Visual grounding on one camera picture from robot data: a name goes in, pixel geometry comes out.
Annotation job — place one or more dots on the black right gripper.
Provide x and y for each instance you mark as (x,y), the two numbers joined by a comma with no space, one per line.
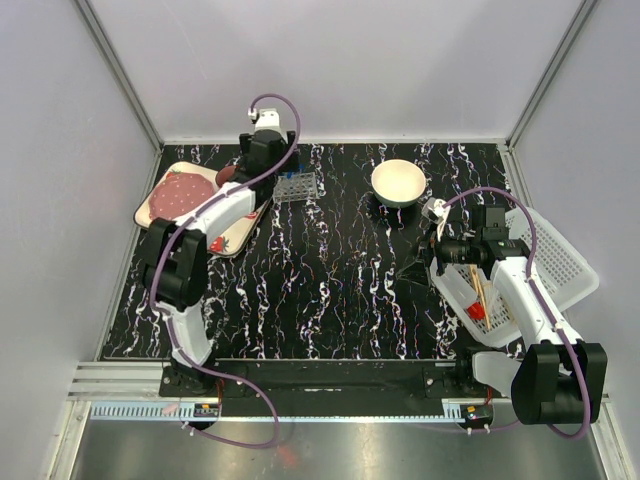
(417,272)

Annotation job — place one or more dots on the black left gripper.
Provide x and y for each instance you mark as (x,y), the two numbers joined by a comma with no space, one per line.
(290,164)

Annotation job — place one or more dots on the white wash bottle red cap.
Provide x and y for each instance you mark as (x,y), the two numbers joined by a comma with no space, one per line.
(463,293)

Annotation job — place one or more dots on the wooden test tube clamp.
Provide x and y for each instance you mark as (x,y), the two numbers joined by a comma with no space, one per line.
(480,308)

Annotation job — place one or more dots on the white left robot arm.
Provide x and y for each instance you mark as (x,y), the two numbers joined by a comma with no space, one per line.
(192,212)

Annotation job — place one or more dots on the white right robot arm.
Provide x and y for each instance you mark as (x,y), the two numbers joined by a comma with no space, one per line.
(509,281)

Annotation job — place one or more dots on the clear test tube rack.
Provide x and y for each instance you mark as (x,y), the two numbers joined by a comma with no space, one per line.
(302,187)

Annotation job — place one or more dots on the white plastic basket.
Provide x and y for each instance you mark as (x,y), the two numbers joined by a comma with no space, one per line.
(562,271)

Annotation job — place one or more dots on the pink floral mug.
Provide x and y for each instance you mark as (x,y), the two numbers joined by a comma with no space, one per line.
(224,175)

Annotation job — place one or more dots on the cream green bowl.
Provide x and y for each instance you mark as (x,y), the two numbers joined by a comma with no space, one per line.
(398,183)

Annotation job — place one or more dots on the strawberry print tray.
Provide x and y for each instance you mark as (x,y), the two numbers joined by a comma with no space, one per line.
(233,240)

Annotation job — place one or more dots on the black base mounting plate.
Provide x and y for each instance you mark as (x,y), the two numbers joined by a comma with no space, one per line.
(329,388)

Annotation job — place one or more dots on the pink dotted plate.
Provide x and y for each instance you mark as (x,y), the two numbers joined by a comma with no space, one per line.
(178,194)

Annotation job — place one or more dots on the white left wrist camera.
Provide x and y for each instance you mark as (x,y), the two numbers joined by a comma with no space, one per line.
(265,119)

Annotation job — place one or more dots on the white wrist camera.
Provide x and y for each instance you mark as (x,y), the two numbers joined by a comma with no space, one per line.
(437,212)
(265,119)

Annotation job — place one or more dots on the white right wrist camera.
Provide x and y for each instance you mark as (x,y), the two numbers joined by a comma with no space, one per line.
(437,212)

